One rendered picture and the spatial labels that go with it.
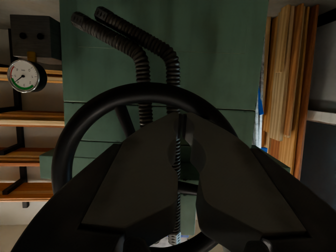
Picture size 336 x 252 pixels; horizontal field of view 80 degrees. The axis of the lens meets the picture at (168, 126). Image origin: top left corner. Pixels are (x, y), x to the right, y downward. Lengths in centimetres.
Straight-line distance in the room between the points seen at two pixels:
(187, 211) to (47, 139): 296
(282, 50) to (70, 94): 163
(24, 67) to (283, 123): 178
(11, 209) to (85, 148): 340
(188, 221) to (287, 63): 163
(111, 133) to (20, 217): 346
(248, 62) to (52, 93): 287
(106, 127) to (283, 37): 163
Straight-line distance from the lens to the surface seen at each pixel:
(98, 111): 29
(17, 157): 299
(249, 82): 49
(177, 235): 44
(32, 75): 48
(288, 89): 191
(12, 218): 396
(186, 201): 42
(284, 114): 191
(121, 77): 47
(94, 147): 51
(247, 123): 49
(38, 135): 331
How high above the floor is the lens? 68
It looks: 10 degrees up
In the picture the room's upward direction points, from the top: 177 degrees counter-clockwise
